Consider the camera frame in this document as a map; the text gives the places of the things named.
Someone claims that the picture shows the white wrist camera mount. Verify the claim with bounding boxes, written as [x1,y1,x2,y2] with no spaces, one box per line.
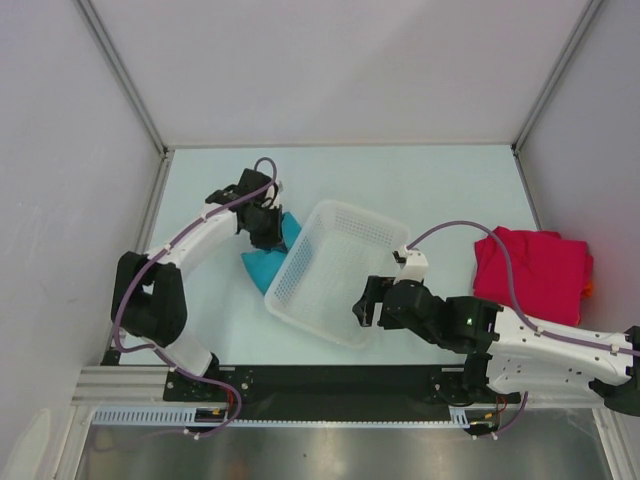
[262,182,283,209]
[393,245,429,284]

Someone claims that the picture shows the folded red t shirt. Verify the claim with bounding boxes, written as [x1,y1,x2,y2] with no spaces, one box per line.
[473,227,594,327]

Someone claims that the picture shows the right aluminium corner post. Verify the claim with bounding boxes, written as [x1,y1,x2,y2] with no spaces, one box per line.
[511,0,606,157]

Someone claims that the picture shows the aluminium corner post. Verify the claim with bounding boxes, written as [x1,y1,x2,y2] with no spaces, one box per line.
[511,0,606,157]
[73,0,168,158]

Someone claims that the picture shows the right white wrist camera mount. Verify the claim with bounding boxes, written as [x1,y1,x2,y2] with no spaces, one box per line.
[393,245,429,284]

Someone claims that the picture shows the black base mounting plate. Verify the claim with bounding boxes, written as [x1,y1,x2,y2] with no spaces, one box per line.
[162,363,523,422]

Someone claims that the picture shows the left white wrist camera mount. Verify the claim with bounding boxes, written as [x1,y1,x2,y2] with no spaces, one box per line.
[262,182,283,209]

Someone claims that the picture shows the left aluminium corner post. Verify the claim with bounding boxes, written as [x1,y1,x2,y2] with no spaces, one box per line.
[73,0,168,158]

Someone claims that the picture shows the aluminium frame rail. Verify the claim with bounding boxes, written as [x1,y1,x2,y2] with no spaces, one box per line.
[71,365,605,409]

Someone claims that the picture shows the folded orange t shirt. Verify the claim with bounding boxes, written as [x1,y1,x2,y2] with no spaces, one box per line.
[581,282,594,299]

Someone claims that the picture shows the white plastic perforated basket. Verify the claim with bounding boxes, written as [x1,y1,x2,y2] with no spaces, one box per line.
[265,200,410,349]

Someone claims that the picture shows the teal t shirt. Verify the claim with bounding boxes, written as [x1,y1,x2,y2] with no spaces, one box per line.
[241,212,301,295]

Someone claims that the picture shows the white slotted cable duct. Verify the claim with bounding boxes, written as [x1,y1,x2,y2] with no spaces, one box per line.
[91,405,490,430]

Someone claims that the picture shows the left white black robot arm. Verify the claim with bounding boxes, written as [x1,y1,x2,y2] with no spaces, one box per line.
[111,157,287,400]

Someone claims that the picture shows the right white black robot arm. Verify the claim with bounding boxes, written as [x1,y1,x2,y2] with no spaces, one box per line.
[352,276,639,416]

